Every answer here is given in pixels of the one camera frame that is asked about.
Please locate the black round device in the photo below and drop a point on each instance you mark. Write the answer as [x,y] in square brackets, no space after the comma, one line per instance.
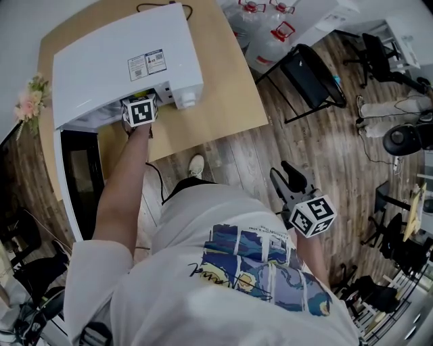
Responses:
[402,139]

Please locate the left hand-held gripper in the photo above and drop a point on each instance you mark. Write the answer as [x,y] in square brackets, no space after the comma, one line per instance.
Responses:
[139,111]

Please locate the black small stand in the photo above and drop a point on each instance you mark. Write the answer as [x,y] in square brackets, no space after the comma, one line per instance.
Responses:
[385,196]

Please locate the person's white printed t-shirt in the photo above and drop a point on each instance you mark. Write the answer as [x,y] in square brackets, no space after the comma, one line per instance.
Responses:
[209,287]

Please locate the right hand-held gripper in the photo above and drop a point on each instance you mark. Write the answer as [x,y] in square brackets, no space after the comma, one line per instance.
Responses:
[313,216]

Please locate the yellow wooden board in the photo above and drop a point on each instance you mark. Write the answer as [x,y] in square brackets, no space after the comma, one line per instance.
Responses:
[416,213]

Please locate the black swivel chair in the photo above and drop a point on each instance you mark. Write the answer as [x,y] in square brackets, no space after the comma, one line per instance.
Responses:
[389,236]

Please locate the person's right forearm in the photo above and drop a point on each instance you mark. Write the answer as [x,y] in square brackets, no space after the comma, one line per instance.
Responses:
[313,256]

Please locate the person's left white shoe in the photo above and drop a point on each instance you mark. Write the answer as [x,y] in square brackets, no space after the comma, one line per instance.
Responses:
[196,166]

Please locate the person's black shorts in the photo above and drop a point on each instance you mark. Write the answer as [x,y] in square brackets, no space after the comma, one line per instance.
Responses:
[189,184]

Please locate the white microwave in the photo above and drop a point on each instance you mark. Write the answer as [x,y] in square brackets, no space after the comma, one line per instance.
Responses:
[118,44]

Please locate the person's left forearm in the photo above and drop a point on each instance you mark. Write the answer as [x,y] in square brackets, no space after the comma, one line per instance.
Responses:
[121,189]

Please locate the black office chair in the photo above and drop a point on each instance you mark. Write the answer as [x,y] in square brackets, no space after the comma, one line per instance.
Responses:
[379,57]

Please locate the black backpack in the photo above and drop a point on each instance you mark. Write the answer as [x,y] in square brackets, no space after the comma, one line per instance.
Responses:
[375,292]

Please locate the black folding chair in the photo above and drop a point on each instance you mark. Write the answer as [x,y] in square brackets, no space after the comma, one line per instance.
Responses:
[304,81]

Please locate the white power strip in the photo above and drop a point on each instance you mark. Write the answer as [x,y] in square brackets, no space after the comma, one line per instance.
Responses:
[399,165]

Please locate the white water dispenser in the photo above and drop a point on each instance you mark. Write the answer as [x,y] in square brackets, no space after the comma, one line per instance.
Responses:
[324,13]

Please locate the pink flower bouquet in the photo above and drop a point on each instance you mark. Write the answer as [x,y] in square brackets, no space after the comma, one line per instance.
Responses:
[34,98]

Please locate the white desk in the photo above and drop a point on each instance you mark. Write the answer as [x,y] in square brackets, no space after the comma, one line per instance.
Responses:
[406,44]

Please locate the light wooden table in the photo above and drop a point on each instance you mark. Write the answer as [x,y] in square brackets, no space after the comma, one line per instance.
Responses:
[223,101]

